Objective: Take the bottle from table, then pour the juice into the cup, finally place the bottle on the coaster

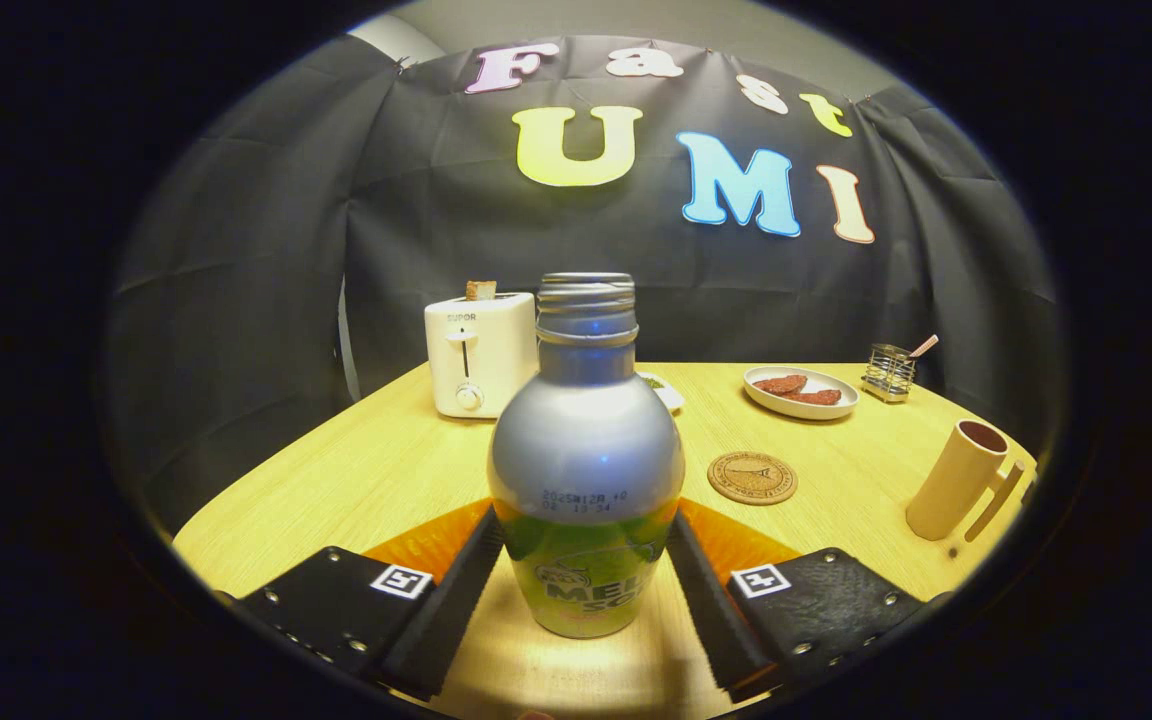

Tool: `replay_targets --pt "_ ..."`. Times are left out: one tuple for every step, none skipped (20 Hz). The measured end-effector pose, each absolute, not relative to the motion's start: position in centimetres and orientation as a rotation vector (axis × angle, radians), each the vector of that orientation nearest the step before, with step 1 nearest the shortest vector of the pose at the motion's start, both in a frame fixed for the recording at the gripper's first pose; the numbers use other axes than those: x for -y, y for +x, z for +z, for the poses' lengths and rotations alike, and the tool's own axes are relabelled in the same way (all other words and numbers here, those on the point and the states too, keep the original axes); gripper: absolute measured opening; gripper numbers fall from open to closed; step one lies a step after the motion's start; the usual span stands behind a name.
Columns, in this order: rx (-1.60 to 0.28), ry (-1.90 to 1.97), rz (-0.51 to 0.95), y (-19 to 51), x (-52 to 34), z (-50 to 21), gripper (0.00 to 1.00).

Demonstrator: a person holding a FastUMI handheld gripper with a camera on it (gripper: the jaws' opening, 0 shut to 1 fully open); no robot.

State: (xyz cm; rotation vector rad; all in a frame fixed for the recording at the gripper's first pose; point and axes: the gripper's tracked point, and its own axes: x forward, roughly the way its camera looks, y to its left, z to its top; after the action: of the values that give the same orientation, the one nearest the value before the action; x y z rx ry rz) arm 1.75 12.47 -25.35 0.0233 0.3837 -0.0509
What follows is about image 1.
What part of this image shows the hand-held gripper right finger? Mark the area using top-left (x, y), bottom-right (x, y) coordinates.
top-left (666, 497), bottom-right (952, 703)

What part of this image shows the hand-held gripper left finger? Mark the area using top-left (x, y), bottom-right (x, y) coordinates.
top-left (216, 500), bottom-right (507, 701)

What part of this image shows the round cork coaster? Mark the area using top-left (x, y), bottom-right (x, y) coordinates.
top-left (707, 451), bottom-right (799, 506)

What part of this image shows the silver and green juice bottle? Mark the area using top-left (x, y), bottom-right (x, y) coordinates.
top-left (487, 272), bottom-right (686, 641)

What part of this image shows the beige cup with wooden handle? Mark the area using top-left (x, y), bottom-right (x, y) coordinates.
top-left (904, 419), bottom-right (1027, 544)

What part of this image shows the wooden table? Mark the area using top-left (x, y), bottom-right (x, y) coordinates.
top-left (171, 361), bottom-right (1039, 720)

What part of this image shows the white divided tray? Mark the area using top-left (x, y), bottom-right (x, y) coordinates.
top-left (636, 371), bottom-right (685, 413)

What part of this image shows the white oval plate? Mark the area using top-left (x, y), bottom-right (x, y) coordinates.
top-left (742, 365), bottom-right (860, 421)

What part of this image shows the white toaster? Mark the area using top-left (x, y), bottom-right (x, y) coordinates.
top-left (424, 291), bottom-right (540, 420)

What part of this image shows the black backdrop cloth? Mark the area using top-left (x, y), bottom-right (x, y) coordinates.
top-left (106, 35), bottom-right (1062, 531)

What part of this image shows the metal wire basket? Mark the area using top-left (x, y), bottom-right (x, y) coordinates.
top-left (861, 343), bottom-right (917, 404)

